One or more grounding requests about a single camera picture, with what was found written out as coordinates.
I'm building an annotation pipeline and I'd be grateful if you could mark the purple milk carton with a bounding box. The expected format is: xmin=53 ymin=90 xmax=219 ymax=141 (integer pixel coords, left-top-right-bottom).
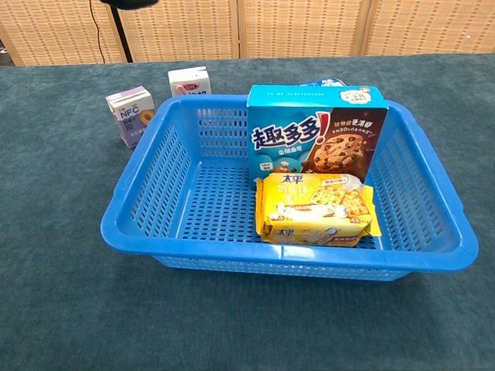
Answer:
xmin=105 ymin=85 xmax=156 ymax=149

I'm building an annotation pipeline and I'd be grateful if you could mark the black tripod pole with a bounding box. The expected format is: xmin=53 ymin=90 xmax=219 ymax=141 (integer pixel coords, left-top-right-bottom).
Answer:
xmin=110 ymin=5 xmax=134 ymax=63

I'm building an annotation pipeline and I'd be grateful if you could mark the light blue box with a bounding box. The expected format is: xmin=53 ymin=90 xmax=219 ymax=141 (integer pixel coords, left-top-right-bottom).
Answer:
xmin=247 ymin=84 xmax=389 ymax=190

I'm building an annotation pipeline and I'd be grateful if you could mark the blue perforated plastic basket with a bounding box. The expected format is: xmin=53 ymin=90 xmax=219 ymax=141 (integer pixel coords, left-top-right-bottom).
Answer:
xmin=100 ymin=94 xmax=480 ymax=282

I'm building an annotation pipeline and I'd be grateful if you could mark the bamboo folding screen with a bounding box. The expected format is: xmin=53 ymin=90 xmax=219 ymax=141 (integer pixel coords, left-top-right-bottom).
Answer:
xmin=0 ymin=0 xmax=495 ymax=66

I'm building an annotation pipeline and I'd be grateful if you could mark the thin black hanging cable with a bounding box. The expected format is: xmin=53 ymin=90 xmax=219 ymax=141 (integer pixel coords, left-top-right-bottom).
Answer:
xmin=88 ymin=0 xmax=106 ymax=65

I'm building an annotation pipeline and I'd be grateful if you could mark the long dark blue box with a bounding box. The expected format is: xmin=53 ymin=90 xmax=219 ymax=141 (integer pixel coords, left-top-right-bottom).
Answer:
xmin=299 ymin=78 xmax=347 ymax=88

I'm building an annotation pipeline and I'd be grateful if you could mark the teal table cloth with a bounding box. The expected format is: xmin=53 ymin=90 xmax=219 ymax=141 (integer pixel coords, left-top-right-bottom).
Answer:
xmin=0 ymin=53 xmax=495 ymax=371

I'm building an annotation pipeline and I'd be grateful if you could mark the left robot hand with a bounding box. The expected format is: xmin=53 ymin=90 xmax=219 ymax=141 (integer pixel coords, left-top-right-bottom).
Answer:
xmin=98 ymin=0 xmax=159 ymax=9

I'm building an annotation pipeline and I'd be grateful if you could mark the white milk carton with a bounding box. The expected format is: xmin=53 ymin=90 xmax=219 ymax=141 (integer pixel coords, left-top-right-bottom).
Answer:
xmin=167 ymin=66 xmax=213 ymax=97

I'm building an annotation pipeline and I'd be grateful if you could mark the yellow cracker snack pack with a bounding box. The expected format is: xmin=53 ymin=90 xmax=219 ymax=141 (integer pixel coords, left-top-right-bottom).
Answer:
xmin=254 ymin=172 xmax=382 ymax=247

